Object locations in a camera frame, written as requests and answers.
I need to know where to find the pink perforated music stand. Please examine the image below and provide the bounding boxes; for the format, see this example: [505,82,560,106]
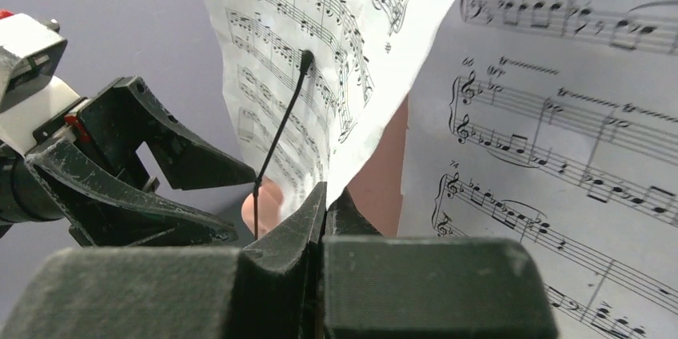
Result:
[241,98,409,237]

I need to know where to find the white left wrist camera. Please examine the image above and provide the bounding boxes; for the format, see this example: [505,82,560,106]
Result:
[1,10,86,157]

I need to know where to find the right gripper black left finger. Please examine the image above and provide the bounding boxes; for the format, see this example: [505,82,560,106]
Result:
[1,183,326,338]

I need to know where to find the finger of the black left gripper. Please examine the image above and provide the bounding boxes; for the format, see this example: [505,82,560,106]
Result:
[25,138,238,246]
[74,76,256,190]

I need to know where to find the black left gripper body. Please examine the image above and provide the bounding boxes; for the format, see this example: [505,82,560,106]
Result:
[1,146,64,237]

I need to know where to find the sheet music page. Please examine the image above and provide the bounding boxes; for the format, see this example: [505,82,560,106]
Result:
[398,0,677,338]
[205,0,454,218]

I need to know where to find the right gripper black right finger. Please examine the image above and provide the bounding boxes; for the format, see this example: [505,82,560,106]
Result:
[320,189,557,338]

